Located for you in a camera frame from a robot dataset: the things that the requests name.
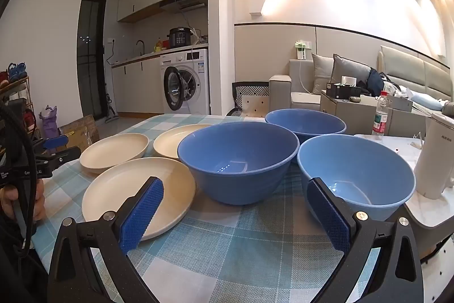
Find black box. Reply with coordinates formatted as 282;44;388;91
325;82;361;99

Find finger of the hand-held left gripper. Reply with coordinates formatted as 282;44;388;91
33;134;70;155
35;146;82;170

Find clear water bottle red label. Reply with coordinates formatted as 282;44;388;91
371;90;390;137

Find person's left hand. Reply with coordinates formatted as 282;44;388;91
0;178;47;223

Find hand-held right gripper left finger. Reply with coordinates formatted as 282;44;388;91
47;176;165;303

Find white lower kitchen cabinets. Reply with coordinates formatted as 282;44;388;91
111;53;165;115

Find white green wall device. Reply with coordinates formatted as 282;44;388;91
294;39;313;60

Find purple bag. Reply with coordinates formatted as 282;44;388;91
39;105;59;140

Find blue bowl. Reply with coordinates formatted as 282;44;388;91
177;121;300;206
265;108;347;145
297;134;416;223

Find white electric kettle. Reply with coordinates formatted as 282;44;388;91
413;112;454;200

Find grey tissue box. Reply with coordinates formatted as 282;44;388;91
389;95;414;112

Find light blue pillow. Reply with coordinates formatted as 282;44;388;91
408;90;444;110

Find bed with padded headboard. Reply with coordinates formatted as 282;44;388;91
377;45;454;122

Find black cable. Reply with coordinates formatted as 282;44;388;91
0;106;38;256

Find dark glass door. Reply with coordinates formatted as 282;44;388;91
77;0;108;122

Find dark grey cushion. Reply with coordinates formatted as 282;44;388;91
330;54;371;87

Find white washing machine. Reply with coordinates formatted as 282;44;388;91
159;48;211;115

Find light grey cushion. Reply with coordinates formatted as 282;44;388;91
311;53;336;95

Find person's left forearm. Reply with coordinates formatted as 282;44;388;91
0;214;50;303

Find grey storage cabinet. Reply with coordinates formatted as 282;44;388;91
320;89;378;135
385;104;431;138

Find cardboard box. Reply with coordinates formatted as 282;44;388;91
66;127;100;154

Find stick floor mop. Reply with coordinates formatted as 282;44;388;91
103;51;119;122

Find black pressure cooker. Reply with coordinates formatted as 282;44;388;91
167;27;194;49

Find marble side table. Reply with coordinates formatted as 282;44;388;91
354;133;454;254

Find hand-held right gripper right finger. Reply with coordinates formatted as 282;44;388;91
306;177;424;303

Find dark blue jacket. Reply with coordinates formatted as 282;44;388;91
356;69;385;98

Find shoe rack with shoes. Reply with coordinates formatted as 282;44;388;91
0;62;36;133

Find shiny patterned bag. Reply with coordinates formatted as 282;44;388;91
58;115;98;133

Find cream plate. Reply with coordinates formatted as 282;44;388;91
153;124;215;162
79;133;150;174
81;157;197;241

